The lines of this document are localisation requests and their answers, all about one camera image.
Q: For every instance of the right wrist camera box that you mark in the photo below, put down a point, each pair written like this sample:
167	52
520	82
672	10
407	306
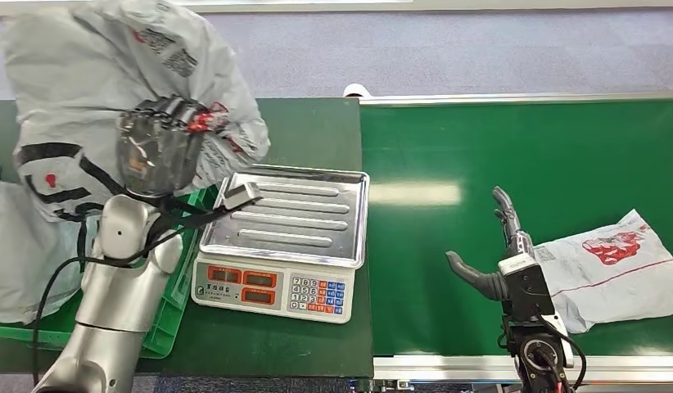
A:
526	287

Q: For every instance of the white conveyor end roller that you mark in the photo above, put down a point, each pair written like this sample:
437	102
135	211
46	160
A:
357	90

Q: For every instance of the silver conveyor side rail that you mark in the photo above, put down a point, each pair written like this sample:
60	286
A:
532	99
434	368

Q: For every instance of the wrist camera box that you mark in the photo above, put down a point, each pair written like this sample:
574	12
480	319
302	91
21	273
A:
526	287
241	195

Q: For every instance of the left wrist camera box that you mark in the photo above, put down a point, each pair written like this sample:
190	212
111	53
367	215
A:
241	195

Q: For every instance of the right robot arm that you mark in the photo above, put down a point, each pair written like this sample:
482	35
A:
537	352

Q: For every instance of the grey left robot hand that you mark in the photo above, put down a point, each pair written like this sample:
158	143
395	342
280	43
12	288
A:
157	152

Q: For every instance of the large white package black print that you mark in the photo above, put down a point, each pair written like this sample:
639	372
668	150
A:
70	70

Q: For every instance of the steel tray electronic scale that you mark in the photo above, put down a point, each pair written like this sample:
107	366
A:
293	217

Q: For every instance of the green plastic crate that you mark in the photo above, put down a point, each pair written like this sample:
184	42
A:
176	293

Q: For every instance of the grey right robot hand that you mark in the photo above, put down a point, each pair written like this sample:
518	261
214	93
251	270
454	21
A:
477	276

